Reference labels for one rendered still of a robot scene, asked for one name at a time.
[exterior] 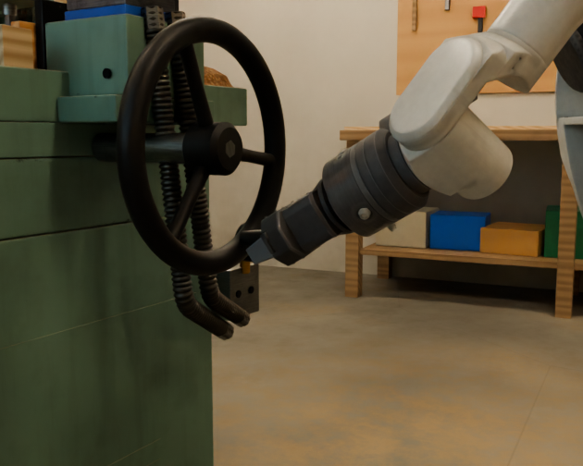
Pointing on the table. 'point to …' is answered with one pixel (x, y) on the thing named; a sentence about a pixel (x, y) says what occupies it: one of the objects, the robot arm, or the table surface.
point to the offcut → (6, 45)
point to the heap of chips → (216, 78)
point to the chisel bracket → (5, 6)
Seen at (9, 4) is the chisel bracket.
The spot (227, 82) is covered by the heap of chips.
